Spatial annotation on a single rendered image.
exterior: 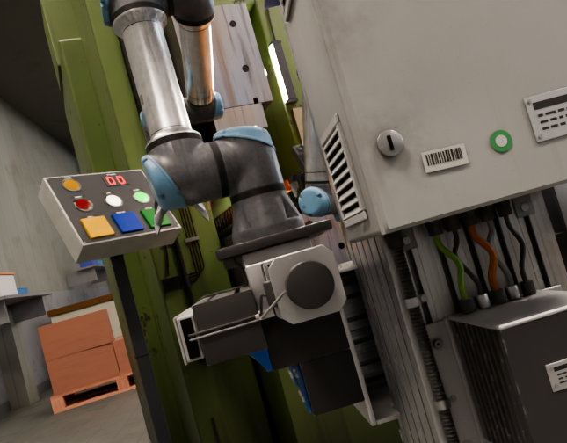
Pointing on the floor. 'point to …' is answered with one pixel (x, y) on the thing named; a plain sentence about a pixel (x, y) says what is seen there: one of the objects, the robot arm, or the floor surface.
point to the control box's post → (141, 351)
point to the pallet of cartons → (84, 359)
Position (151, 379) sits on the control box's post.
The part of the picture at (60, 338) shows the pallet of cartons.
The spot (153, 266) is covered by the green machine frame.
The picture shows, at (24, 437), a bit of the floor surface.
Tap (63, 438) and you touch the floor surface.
